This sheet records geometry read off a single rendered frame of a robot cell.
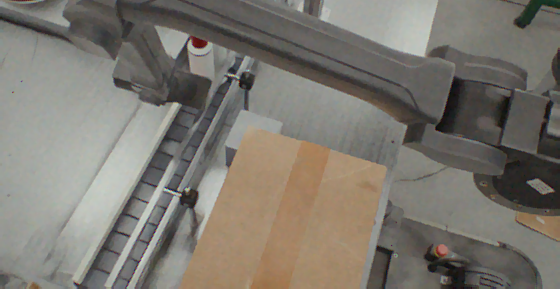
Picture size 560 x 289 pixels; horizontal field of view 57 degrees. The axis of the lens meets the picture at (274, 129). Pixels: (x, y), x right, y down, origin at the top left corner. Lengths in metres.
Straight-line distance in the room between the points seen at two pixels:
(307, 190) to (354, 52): 0.38
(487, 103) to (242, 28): 0.24
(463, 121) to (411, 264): 1.26
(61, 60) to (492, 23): 2.14
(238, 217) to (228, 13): 0.41
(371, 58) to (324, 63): 0.04
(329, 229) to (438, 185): 1.45
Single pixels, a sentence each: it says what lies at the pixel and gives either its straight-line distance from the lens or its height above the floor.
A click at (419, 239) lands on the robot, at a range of 1.81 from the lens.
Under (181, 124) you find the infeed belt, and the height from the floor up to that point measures 0.88.
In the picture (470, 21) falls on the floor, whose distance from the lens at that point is 2.85.
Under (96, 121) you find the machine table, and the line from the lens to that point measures 1.26.
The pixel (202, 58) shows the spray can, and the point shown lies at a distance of 1.08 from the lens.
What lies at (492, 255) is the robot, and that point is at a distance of 1.88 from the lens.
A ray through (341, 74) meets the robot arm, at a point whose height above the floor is 1.49.
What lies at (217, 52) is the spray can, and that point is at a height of 1.00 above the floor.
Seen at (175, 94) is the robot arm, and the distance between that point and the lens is 0.95.
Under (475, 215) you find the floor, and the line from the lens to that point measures 2.20.
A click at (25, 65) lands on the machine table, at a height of 0.83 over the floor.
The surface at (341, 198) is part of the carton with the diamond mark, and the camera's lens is 0.81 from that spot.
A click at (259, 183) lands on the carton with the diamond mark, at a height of 1.12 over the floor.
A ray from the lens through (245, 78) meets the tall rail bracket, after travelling 1.12.
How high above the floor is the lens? 1.84
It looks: 57 degrees down
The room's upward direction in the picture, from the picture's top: 5 degrees clockwise
